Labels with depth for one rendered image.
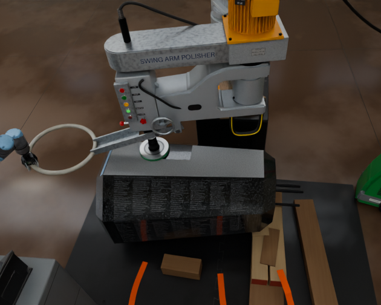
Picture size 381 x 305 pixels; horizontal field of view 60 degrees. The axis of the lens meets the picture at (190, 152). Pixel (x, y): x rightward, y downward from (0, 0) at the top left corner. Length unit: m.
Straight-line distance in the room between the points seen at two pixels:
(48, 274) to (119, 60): 1.23
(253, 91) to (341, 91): 2.47
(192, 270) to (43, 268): 1.09
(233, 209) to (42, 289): 1.22
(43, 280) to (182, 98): 1.28
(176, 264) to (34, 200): 1.63
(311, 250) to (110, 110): 2.75
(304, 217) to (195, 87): 1.56
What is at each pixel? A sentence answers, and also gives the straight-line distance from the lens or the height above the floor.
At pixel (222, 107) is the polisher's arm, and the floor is 1.25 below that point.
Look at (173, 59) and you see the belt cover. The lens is 1.80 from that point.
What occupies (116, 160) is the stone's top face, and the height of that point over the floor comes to 0.82.
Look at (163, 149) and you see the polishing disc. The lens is 2.38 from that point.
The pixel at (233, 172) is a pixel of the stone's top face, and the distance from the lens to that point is 2.23.
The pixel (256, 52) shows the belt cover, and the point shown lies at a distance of 1.81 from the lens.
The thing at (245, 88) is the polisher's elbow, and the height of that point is 1.38.
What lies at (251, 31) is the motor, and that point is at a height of 1.75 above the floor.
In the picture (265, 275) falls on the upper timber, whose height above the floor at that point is 0.21.
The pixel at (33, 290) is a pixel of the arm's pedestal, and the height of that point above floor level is 0.85.
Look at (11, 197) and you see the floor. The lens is 3.76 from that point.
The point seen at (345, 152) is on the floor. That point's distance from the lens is 3.63.
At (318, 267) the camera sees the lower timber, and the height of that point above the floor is 0.09.
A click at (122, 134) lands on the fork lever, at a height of 0.96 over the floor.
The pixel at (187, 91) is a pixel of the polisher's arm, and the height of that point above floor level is 1.39.
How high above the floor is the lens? 2.58
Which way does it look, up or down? 48 degrees down
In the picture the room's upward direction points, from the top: 7 degrees counter-clockwise
